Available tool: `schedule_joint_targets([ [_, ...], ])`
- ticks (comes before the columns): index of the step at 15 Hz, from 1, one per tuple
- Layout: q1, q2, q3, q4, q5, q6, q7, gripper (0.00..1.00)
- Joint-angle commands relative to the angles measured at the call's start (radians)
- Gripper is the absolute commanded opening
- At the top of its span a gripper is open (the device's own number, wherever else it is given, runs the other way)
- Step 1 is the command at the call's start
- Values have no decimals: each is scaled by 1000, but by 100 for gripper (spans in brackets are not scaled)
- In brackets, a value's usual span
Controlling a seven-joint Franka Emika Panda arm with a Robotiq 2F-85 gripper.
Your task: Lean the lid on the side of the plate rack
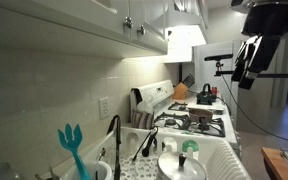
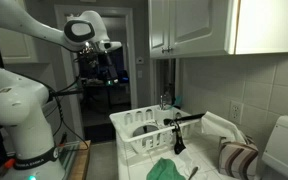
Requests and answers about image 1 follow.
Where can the wooden knife block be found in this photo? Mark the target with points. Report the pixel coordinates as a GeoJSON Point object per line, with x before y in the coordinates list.
{"type": "Point", "coordinates": [181, 89]}

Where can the white utensil holder cup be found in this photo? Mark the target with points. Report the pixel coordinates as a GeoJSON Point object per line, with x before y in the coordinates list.
{"type": "Point", "coordinates": [97, 171]}

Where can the wooden table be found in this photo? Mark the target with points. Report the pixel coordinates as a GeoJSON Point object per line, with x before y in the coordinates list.
{"type": "Point", "coordinates": [276, 166]}

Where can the brown pot on stove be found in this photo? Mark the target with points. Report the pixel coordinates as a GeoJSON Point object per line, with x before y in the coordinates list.
{"type": "Point", "coordinates": [200, 115]}

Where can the white gas stove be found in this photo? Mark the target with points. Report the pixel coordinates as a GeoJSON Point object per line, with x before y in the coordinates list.
{"type": "Point", "coordinates": [173, 115]}

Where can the black ladle utensil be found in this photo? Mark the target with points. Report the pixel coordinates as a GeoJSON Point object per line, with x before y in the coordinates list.
{"type": "Point", "coordinates": [146, 144]}

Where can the white refrigerator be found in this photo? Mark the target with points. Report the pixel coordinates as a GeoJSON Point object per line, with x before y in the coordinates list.
{"type": "Point", "coordinates": [205, 71]}

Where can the red object behind kettle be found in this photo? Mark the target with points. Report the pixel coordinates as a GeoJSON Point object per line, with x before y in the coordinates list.
{"type": "Point", "coordinates": [214, 90]}

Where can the white plastic dish rack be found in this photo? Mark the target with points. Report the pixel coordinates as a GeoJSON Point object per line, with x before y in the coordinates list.
{"type": "Point", "coordinates": [215, 155]}

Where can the white range hood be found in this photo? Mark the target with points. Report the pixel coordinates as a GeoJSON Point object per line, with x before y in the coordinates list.
{"type": "Point", "coordinates": [184, 29]}

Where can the white upper cabinets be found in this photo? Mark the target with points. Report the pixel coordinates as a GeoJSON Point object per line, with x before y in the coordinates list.
{"type": "Point", "coordinates": [104, 28]}

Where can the black camera on stand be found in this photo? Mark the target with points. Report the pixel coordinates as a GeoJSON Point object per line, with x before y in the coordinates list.
{"type": "Point", "coordinates": [217, 59]}

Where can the silver pot lid black knob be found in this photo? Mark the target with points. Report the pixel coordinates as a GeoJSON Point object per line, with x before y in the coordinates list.
{"type": "Point", "coordinates": [177, 166]}

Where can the teal plastic pasta fork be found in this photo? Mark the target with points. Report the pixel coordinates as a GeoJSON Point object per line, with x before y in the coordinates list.
{"type": "Point", "coordinates": [71, 139]}

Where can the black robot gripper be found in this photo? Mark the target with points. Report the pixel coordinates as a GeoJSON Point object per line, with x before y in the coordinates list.
{"type": "Point", "coordinates": [264, 18]}

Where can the green white round object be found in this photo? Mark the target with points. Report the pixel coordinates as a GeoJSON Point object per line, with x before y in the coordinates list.
{"type": "Point", "coordinates": [191, 144]}

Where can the dark green tea kettle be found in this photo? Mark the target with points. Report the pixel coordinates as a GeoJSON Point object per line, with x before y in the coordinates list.
{"type": "Point", "coordinates": [206, 97]}

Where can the white wall power outlet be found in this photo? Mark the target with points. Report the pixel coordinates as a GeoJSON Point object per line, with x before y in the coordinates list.
{"type": "Point", "coordinates": [103, 108]}

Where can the striped dish towel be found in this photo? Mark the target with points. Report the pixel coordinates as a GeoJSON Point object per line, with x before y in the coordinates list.
{"type": "Point", "coordinates": [142, 119]}

